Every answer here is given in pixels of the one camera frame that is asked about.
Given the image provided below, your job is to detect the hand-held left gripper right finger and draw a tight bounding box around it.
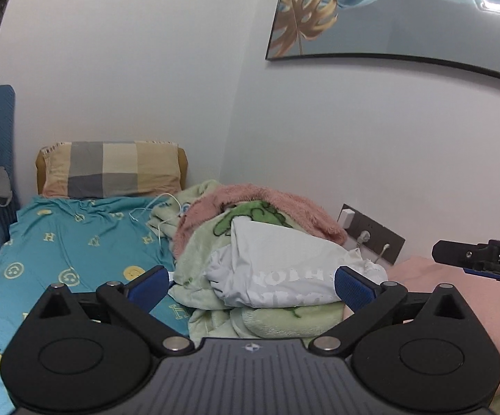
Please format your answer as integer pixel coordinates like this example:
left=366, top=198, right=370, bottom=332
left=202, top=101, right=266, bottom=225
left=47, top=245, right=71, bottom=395
left=308, top=266, right=471, bottom=357

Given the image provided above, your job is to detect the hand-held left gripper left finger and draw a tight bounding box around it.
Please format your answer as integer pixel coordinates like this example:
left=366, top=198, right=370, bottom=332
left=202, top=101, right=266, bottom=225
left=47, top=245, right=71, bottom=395
left=38, top=265, right=194, bottom=358

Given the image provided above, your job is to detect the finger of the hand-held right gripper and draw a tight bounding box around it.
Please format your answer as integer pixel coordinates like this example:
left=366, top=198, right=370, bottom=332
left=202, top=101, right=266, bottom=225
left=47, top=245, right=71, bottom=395
left=432, top=240, right=493, bottom=269
left=463, top=267, right=500, bottom=281

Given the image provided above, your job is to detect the white t-shirt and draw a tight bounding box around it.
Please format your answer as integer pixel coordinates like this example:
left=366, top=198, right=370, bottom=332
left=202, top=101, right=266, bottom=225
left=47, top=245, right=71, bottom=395
left=207, top=217, right=388, bottom=310

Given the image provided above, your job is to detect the green cartoon fleece blanket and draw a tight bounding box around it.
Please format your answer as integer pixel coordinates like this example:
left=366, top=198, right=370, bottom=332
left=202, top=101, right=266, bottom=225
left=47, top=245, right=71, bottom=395
left=148, top=179, right=346, bottom=340

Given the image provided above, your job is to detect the teal smiley print bed sheet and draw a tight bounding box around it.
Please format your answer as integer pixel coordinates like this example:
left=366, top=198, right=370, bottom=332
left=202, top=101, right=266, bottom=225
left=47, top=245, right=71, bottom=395
left=0, top=194, right=191, bottom=415

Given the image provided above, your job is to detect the pink fluffy blanket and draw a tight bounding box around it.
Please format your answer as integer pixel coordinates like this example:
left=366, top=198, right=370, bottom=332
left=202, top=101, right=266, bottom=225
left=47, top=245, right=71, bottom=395
left=173, top=184, right=348, bottom=260

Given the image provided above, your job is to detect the checked pillow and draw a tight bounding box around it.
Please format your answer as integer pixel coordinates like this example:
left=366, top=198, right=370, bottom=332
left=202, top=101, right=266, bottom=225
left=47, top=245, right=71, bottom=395
left=43, top=140, right=182, bottom=200

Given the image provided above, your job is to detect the brown cushion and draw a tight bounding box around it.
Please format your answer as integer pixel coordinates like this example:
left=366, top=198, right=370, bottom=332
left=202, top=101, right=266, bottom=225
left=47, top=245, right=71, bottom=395
left=36, top=146, right=189, bottom=196

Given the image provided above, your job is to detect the black wall socket panel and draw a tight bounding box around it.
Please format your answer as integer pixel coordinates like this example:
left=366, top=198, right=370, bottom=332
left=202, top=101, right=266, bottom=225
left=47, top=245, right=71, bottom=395
left=336, top=203, right=406, bottom=265

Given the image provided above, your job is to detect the white charging cable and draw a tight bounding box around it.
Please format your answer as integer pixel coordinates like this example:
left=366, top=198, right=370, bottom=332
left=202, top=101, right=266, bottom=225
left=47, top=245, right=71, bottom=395
left=129, top=194, right=182, bottom=247

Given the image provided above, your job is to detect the leaf print wall picture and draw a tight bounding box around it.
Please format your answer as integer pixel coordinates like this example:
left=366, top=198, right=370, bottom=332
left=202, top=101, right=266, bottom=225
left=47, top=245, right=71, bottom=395
left=265, top=0, right=500, bottom=87

